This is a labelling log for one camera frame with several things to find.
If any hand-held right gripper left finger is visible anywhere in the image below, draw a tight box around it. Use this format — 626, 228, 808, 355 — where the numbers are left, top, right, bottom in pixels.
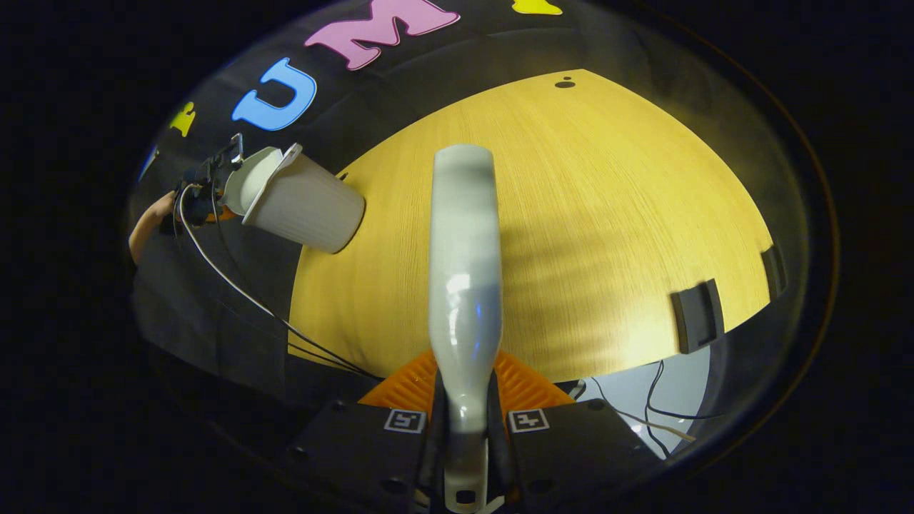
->
288, 348, 447, 506

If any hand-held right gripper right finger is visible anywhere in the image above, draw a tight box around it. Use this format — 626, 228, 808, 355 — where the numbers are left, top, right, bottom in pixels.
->
488, 348, 663, 509

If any white ribbed garbage bin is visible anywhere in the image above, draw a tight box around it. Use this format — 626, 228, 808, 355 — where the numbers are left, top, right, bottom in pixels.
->
241, 142, 367, 256

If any small white broom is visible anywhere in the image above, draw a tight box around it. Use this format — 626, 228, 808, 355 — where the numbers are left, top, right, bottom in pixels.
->
427, 144, 504, 514

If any white floor cable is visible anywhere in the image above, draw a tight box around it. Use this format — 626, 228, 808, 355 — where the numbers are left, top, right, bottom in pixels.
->
568, 378, 697, 442

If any black floor cable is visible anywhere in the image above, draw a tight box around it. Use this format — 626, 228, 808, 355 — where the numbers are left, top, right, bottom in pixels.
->
571, 360, 725, 459

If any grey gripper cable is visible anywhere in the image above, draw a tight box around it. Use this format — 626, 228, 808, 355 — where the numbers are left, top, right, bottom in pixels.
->
176, 184, 376, 379

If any black desk edge bracket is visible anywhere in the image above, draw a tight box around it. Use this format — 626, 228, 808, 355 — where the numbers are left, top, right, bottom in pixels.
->
760, 244, 789, 298
670, 278, 726, 356

